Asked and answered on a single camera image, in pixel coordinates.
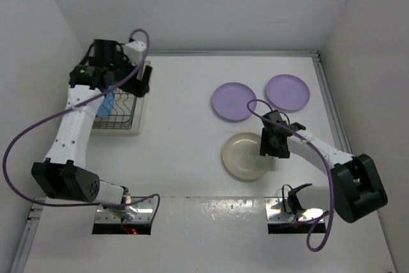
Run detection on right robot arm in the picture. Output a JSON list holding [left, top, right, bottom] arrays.
[[259, 111, 388, 223]]

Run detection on black thin wire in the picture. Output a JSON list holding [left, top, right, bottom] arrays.
[[281, 183, 313, 215]]

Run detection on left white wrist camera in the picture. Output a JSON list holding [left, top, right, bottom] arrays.
[[123, 41, 148, 67]]

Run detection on metal base plate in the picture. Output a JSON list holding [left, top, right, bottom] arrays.
[[265, 197, 324, 224], [94, 196, 158, 224]]

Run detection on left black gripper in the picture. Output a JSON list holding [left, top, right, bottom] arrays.
[[109, 51, 152, 98]]

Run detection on blue plate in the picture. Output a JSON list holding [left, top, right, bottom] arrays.
[[96, 91, 115, 118]]

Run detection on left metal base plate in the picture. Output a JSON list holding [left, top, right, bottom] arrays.
[[94, 196, 158, 224]]

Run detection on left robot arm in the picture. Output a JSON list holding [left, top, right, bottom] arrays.
[[31, 40, 152, 221]]

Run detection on purple plate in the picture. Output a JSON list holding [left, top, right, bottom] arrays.
[[265, 74, 311, 112], [211, 82, 257, 121]]

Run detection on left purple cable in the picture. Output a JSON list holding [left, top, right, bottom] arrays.
[[2, 29, 160, 207]]

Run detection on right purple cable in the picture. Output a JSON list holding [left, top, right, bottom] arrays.
[[247, 99, 339, 252]]

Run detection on purple cable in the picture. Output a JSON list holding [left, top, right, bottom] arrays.
[[247, 99, 339, 252], [2, 29, 160, 207]]

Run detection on cream plate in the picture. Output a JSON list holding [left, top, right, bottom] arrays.
[[222, 132, 275, 182]]

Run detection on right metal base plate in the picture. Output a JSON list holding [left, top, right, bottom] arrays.
[[265, 197, 324, 224]]

